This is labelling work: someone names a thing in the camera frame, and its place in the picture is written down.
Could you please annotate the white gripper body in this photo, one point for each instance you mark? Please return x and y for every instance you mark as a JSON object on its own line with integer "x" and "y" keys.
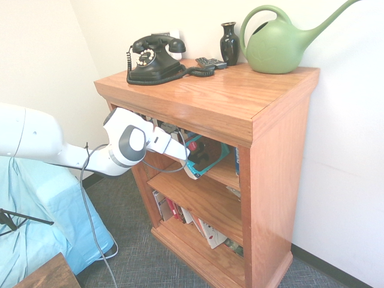
{"x": 166, "y": 144}

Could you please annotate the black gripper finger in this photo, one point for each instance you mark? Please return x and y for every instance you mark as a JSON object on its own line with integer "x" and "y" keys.
{"x": 192, "y": 157}

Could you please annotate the teal paperback book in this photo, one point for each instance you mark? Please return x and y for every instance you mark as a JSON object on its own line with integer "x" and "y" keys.
{"x": 214, "y": 150}

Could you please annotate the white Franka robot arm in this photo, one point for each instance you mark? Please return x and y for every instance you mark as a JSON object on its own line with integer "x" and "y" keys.
{"x": 36, "y": 135}

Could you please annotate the black paperback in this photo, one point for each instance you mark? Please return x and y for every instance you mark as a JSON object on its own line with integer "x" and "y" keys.
{"x": 162, "y": 124}

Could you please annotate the blue Thailand guide book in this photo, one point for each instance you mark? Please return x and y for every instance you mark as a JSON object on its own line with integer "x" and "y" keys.
{"x": 237, "y": 162}

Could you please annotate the loose printed papers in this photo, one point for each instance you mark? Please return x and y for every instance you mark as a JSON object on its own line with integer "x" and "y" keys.
{"x": 234, "y": 192}

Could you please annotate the red spine book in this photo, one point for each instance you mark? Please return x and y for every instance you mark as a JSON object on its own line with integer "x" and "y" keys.
{"x": 177, "y": 211}

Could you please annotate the grey white cover book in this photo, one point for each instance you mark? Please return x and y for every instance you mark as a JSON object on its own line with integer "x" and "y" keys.
{"x": 162, "y": 205}

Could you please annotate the plain white book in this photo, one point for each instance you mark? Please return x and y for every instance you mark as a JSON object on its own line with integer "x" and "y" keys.
{"x": 186, "y": 216}

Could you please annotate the thin orange book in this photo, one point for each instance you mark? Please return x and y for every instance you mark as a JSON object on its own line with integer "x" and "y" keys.
{"x": 198, "y": 225}

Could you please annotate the black rotary telephone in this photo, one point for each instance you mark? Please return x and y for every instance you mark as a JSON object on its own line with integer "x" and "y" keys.
{"x": 150, "y": 70}

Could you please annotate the white book red marks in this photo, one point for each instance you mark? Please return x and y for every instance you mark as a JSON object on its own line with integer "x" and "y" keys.
{"x": 214, "y": 235}

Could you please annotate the wooden bookshelf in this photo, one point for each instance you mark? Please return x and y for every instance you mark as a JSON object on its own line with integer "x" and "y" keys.
{"x": 279, "y": 180}

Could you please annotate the black remote control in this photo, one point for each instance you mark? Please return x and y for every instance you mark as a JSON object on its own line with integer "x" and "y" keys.
{"x": 204, "y": 62}

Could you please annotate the grey remote control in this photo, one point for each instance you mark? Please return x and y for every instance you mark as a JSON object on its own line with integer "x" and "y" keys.
{"x": 219, "y": 63}

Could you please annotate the dark green photo book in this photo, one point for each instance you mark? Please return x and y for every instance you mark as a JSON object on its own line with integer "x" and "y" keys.
{"x": 235, "y": 248}

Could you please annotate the white square alarm clock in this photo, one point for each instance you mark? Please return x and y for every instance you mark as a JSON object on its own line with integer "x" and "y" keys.
{"x": 176, "y": 33}

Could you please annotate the black vase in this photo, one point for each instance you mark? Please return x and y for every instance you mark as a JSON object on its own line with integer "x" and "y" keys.
{"x": 229, "y": 45}

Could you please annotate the light blue cloth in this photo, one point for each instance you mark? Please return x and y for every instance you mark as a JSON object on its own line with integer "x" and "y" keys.
{"x": 60, "y": 216}

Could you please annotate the green plastic watering can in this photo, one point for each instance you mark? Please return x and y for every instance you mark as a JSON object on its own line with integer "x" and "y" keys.
{"x": 273, "y": 51}

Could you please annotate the black tripod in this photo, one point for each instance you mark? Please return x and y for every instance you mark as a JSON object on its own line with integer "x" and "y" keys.
{"x": 36, "y": 220}

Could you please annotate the dark wooden table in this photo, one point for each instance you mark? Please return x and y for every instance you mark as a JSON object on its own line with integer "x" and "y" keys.
{"x": 64, "y": 279}

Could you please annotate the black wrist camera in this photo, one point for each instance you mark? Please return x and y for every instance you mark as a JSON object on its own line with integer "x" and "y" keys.
{"x": 173, "y": 132}

